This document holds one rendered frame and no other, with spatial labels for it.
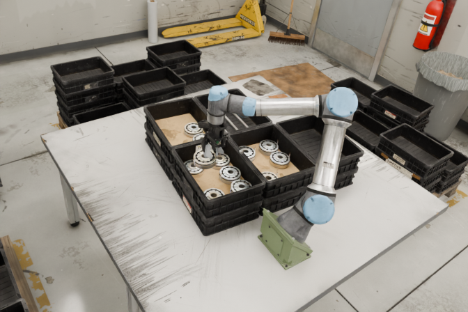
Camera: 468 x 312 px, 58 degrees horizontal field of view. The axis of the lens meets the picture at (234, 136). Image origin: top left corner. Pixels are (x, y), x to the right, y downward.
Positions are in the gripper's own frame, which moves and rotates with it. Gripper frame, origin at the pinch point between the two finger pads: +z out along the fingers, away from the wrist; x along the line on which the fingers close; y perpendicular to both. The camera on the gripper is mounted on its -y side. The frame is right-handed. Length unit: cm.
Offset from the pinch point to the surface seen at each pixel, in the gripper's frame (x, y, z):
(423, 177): 145, 37, 51
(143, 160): -12, -44, 29
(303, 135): 68, -5, 17
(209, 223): -11.0, 18.0, 21.9
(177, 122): 13, -51, 17
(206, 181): -0.4, -1.2, 16.7
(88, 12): 67, -332, 57
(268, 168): 32.0, 6.5, 16.9
